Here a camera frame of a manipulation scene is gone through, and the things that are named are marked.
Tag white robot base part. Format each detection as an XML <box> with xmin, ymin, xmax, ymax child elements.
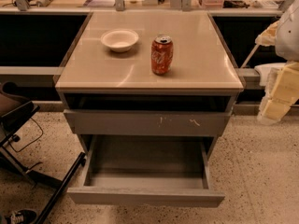
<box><xmin>254</xmin><ymin>63</ymin><xmax>285</xmax><ymax>87</ymax></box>

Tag black floor cable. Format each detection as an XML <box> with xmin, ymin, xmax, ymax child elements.
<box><xmin>8</xmin><ymin>117</ymin><xmax>45</xmax><ymax>154</ymax></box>

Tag red cola can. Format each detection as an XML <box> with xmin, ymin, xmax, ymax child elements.
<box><xmin>151</xmin><ymin>35</ymin><xmax>174</xmax><ymax>76</ymax></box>

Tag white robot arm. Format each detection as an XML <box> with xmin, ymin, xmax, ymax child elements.
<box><xmin>255</xmin><ymin>0</ymin><xmax>299</xmax><ymax>125</ymax></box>

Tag grey drawer cabinet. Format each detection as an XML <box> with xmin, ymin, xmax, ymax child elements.
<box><xmin>56</xmin><ymin>10</ymin><xmax>244</xmax><ymax>153</ymax></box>

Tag grey drawer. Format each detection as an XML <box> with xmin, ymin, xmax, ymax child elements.
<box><xmin>68</xmin><ymin>135</ymin><xmax>224</xmax><ymax>207</ymax></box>
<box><xmin>64</xmin><ymin>109</ymin><xmax>231</xmax><ymax>136</ymax></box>

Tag purple paper on shelf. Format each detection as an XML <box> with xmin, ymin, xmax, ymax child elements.
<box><xmin>83</xmin><ymin>0</ymin><xmax>115</xmax><ymax>7</ymax></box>

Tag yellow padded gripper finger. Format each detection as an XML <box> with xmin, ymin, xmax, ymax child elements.
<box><xmin>258</xmin><ymin>62</ymin><xmax>299</xmax><ymax>125</ymax></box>

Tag black chair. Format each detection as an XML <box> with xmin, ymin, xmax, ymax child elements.
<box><xmin>0</xmin><ymin>81</ymin><xmax>87</xmax><ymax>224</ymax></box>

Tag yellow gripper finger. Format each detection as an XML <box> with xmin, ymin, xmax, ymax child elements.
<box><xmin>255</xmin><ymin>21</ymin><xmax>278</xmax><ymax>47</ymax></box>

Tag white paper bowl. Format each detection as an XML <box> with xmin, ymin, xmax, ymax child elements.
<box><xmin>100</xmin><ymin>29</ymin><xmax>139</xmax><ymax>53</ymax></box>

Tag dark items on shelf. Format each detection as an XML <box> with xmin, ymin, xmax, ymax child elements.
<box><xmin>223</xmin><ymin>0</ymin><xmax>249</xmax><ymax>8</ymax></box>

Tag grey stick white tip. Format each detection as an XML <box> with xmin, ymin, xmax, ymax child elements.
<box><xmin>240</xmin><ymin>44</ymin><xmax>260</xmax><ymax>68</ymax></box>

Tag black white sneaker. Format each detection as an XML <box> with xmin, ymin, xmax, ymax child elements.
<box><xmin>1</xmin><ymin>209</ymin><xmax>37</xmax><ymax>224</ymax></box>

